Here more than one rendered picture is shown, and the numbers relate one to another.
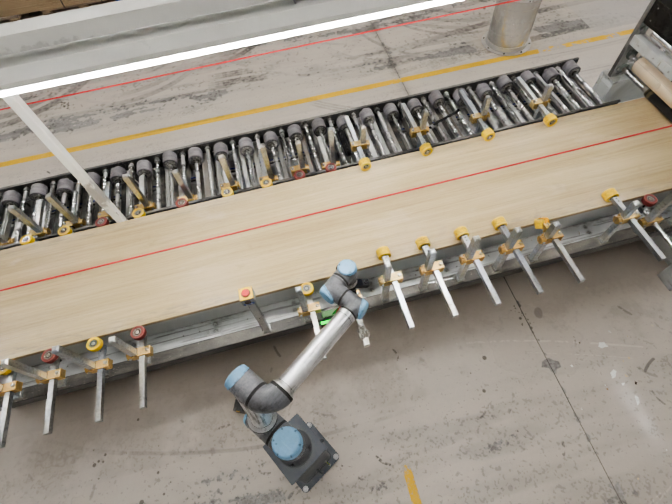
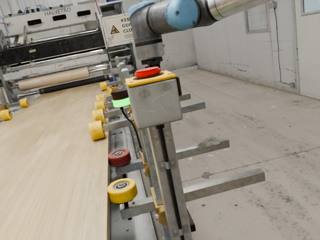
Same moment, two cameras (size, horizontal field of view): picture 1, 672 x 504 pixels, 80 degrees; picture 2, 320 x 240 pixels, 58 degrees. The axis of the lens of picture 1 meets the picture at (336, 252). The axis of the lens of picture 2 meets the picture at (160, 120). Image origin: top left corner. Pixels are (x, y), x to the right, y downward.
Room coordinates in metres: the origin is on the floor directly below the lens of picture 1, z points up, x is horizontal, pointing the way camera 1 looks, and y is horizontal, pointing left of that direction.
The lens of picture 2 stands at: (0.90, 0.92, 1.27)
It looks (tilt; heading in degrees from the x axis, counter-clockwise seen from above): 16 degrees down; 272
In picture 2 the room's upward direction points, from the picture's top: 11 degrees counter-clockwise
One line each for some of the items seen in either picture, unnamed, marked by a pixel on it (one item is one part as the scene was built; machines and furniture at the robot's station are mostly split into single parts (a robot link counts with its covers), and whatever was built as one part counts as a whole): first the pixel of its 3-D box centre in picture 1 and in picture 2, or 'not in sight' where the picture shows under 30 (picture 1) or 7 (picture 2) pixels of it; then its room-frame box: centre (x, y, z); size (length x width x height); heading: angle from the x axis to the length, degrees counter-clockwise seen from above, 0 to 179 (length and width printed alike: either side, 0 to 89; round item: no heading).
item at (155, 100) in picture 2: (247, 296); (153, 100); (0.92, 0.48, 1.18); 0.07 x 0.07 x 0.08; 8
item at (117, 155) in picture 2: not in sight; (121, 166); (1.10, -0.05, 0.85); 0.08 x 0.08 x 0.11
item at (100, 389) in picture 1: (101, 381); not in sight; (0.69, 1.41, 0.81); 0.44 x 0.03 x 0.04; 8
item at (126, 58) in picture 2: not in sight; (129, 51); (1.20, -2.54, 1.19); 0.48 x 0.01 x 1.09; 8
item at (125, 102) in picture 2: not in sight; (122, 101); (1.04, -0.02, 1.10); 0.06 x 0.06 x 0.02
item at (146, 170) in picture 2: not in sight; (149, 163); (1.00, -0.05, 0.85); 0.14 x 0.06 x 0.05; 98
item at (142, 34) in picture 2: (347, 272); (145, 24); (0.92, -0.04, 1.32); 0.10 x 0.09 x 0.12; 136
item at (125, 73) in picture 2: (426, 271); (134, 115); (1.07, -0.52, 0.92); 0.04 x 0.04 x 0.48; 8
